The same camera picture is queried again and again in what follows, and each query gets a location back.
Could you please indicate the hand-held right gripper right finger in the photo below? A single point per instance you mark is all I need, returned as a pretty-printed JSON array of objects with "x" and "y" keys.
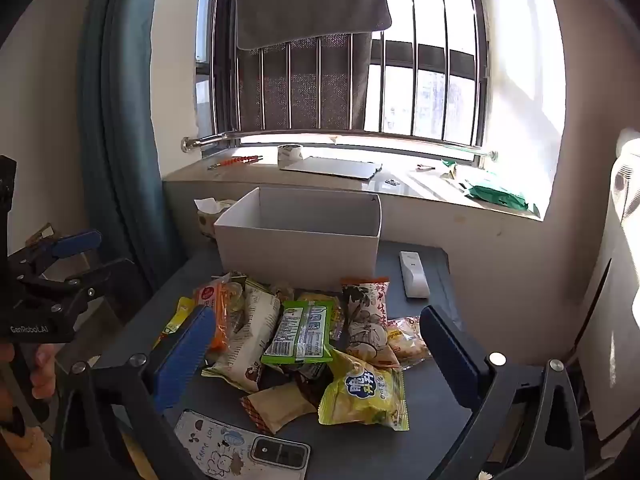
[{"x": 450, "y": 355}]

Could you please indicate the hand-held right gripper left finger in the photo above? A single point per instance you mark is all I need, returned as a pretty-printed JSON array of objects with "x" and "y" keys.
[{"x": 185, "y": 355}]

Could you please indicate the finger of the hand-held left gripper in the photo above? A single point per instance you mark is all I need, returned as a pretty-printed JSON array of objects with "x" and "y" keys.
[
  {"x": 100, "y": 277},
  {"x": 75, "y": 244}
]

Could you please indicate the green snack packet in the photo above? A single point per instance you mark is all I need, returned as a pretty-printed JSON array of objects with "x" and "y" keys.
[{"x": 297, "y": 332}]

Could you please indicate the white cardboard box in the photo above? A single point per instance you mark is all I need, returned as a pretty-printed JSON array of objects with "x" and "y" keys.
[{"x": 300, "y": 260}]

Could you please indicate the person's left hand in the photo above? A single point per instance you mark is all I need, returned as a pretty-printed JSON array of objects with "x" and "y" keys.
[{"x": 42, "y": 365}]

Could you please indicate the yellow green-label snack packet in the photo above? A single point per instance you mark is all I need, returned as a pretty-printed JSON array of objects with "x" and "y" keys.
[{"x": 177, "y": 317}]

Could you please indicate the clear bread packet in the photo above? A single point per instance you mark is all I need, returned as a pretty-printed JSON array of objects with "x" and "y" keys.
[{"x": 407, "y": 340}]

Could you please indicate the orange snack packet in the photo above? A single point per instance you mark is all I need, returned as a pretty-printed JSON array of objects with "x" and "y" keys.
[{"x": 222, "y": 305}]

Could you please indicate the long cream snack packet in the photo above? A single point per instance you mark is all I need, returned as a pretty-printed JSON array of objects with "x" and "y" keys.
[{"x": 247, "y": 345}]

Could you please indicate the white remote control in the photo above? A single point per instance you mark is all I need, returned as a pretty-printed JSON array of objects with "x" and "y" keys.
[{"x": 414, "y": 275}]

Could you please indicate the white cartoon snack packet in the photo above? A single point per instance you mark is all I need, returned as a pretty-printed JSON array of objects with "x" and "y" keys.
[{"x": 367, "y": 320}]

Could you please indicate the phone with cartoon case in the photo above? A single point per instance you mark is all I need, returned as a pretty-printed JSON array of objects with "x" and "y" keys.
[{"x": 225, "y": 447}]

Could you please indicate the beige brown-edged snack packet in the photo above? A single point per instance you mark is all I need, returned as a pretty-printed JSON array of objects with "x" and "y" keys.
[{"x": 277, "y": 402}]

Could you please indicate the beige tissue pack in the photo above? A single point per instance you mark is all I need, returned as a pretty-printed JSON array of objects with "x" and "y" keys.
[{"x": 206, "y": 222}]

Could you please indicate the teal curtain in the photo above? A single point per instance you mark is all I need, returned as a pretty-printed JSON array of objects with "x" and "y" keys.
[{"x": 125, "y": 135}]

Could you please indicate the dark brown snack packet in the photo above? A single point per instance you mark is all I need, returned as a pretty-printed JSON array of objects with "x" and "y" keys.
[{"x": 312, "y": 380}]

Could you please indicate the green plastic packet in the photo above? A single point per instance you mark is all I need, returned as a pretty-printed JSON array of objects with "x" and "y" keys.
[{"x": 495, "y": 192}]

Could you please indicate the white appliance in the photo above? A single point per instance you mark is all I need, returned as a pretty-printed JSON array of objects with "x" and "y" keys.
[{"x": 620, "y": 310}]

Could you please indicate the red ribbed stick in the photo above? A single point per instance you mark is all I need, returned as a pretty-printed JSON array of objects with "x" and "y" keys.
[{"x": 240, "y": 160}]

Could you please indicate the torn green wrapper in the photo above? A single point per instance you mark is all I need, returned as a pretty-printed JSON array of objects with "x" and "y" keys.
[{"x": 452, "y": 167}]

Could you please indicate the grey flat board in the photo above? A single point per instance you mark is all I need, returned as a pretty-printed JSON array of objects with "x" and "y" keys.
[{"x": 330, "y": 167}]

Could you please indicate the white tape roll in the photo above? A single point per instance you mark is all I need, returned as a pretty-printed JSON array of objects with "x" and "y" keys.
[{"x": 290, "y": 154}]

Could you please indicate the dark mesh window screen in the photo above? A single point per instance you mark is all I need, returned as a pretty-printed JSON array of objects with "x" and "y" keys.
[{"x": 305, "y": 95}]

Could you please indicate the grey towel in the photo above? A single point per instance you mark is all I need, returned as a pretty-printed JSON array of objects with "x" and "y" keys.
[{"x": 310, "y": 5}]

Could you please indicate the metal window guard rail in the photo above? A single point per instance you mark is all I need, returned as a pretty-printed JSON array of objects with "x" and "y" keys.
[{"x": 214, "y": 60}]

